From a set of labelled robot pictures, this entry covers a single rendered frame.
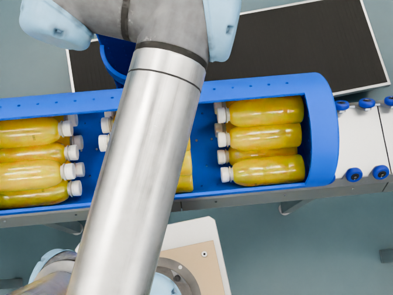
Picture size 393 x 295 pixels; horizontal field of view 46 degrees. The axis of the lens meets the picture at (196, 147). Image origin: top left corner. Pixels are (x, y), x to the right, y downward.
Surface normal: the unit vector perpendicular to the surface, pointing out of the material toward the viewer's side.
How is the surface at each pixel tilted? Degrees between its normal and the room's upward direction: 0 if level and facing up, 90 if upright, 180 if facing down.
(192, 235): 0
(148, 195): 28
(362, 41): 0
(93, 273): 20
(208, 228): 0
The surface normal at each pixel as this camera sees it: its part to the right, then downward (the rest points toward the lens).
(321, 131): 0.04, 0.04
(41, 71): 0.01, -0.25
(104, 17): -0.21, 0.67
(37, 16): -0.22, -0.04
